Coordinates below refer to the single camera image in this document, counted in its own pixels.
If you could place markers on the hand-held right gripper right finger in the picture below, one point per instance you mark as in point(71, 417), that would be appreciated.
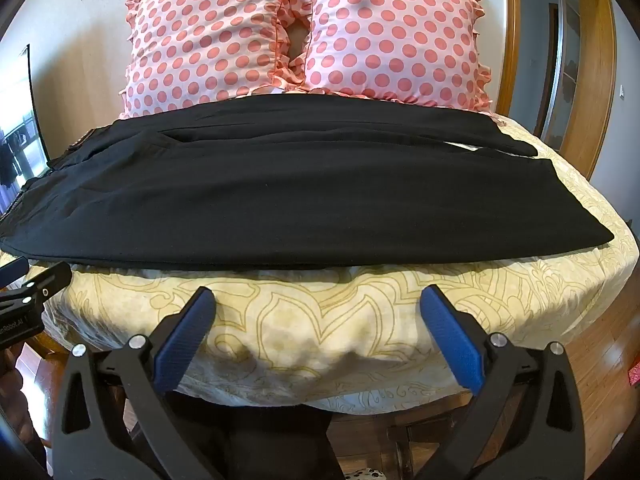
point(454, 342)

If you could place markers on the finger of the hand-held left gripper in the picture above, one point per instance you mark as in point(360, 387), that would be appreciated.
point(50, 282)
point(12, 271)

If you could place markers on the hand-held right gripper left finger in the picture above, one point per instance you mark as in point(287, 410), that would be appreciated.
point(184, 342)

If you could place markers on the black pants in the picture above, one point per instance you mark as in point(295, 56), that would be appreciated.
point(300, 200)

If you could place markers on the yellow patterned bedspread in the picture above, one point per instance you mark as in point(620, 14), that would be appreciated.
point(320, 320)

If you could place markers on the window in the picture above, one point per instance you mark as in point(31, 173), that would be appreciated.
point(20, 130)

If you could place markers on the spotted slipper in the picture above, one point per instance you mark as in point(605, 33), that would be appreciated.
point(367, 473)

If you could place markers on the pink polka dot pillow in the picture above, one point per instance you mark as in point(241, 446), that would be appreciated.
point(200, 45)
point(395, 35)

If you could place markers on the wooden bed frame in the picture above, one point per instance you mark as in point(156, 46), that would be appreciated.
point(400, 430)

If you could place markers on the wooden door frame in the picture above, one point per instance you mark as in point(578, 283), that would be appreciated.
point(595, 70)

